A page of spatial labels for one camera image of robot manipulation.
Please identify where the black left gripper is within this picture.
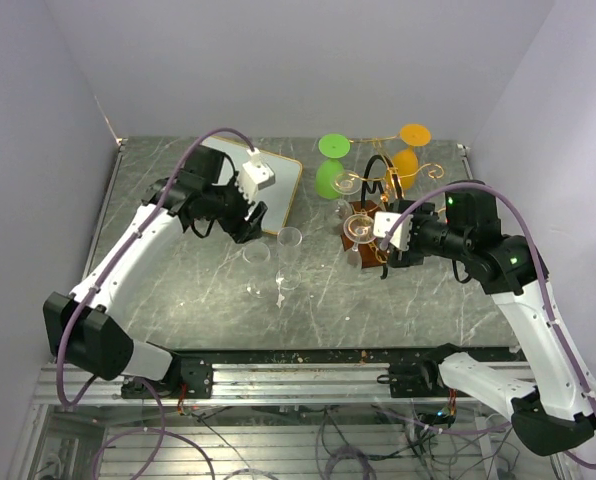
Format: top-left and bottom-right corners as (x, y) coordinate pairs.
(205, 171), (269, 245)

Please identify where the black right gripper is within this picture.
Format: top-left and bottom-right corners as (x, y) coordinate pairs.
(387, 199), (471, 265)

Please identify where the clear wine glass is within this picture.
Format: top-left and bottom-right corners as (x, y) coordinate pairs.
(242, 241), (271, 298)
(326, 170), (362, 235)
(343, 213), (377, 272)

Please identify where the clear tall flute glass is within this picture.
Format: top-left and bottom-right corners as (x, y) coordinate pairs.
(275, 227), (303, 291)

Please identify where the clear wine glass front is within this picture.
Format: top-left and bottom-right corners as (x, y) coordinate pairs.
(343, 213), (377, 272)

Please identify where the orange plastic wine glass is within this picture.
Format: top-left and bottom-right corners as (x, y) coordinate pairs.
(391, 124), (432, 191)

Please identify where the green plastic wine glass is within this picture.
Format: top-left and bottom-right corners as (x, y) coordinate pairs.
(315, 133), (351, 200)

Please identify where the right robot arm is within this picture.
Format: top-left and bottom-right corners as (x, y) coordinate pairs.
(373, 181), (596, 469)

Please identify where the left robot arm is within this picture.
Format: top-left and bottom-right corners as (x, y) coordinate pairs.
(43, 146), (275, 397)

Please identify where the gold framed whiteboard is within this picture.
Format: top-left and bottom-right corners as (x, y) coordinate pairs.
(202, 136), (303, 235)

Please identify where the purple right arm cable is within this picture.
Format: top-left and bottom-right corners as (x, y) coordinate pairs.
(377, 182), (596, 470)

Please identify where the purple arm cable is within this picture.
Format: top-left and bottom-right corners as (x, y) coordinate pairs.
(377, 182), (596, 470)
(55, 128), (262, 480)

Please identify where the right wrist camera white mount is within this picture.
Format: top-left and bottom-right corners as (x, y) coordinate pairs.
(373, 211), (410, 251)

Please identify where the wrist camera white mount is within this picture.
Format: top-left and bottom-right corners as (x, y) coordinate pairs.
(236, 148), (276, 203)
(373, 211), (410, 251)

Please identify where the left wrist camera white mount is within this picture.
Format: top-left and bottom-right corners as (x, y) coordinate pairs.
(236, 148), (276, 203)

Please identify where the gold wire wine glass rack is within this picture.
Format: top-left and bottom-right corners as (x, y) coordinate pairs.
(338, 137), (444, 280)

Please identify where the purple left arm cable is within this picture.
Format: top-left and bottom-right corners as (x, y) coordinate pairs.
(55, 128), (262, 480)

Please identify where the aluminium mounting rail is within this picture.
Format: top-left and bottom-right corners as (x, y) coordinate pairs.
(32, 359), (539, 401)

